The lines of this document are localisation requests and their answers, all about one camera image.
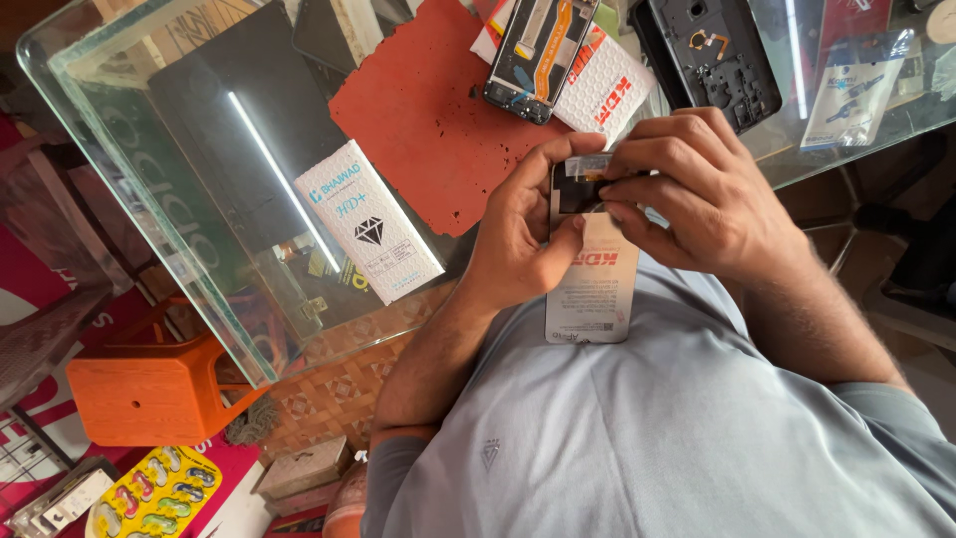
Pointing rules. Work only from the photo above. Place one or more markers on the person's right hand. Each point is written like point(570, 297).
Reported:
point(717, 202)

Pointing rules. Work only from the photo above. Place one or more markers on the person's left hand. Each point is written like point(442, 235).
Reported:
point(508, 246)

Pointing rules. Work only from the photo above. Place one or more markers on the phone display with white film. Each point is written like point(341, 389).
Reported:
point(594, 291)

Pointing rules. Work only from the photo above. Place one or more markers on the white box with diamond print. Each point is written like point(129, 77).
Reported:
point(370, 220)

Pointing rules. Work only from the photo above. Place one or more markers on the black phone back housing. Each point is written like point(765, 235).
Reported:
point(709, 60)

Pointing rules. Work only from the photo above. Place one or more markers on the white box with orange print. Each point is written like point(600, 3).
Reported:
point(609, 93)

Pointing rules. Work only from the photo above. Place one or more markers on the red rubber work mat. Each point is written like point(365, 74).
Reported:
point(426, 112)

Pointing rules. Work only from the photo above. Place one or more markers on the clear packet with blue print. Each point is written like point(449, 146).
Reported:
point(855, 93)

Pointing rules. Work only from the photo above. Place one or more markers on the red packet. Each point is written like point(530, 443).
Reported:
point(855, 22)

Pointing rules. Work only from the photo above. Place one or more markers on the grey shirt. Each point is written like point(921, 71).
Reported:
point(657, 441)

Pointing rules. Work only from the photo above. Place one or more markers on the small cardboard box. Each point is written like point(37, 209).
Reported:
point(302, 469)

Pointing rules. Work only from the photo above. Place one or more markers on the orange clay pot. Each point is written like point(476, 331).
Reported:
point(346, 504)

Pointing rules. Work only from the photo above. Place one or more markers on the black sheet under glass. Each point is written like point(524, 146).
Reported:
point(224, 134)

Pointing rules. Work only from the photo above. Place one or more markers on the frayed fibre brush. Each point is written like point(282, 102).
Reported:
point(252, 422)

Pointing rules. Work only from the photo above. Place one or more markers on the orange plastic stool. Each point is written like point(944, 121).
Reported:
point(149, 388)

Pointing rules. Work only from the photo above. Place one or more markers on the yellow blister card of items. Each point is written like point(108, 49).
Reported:
point(153, 493)

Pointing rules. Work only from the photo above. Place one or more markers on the phone frame with orange flex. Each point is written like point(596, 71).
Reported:
point(541, 56)

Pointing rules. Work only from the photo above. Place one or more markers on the white electrical switch board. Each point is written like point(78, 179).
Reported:
point(60, 504)

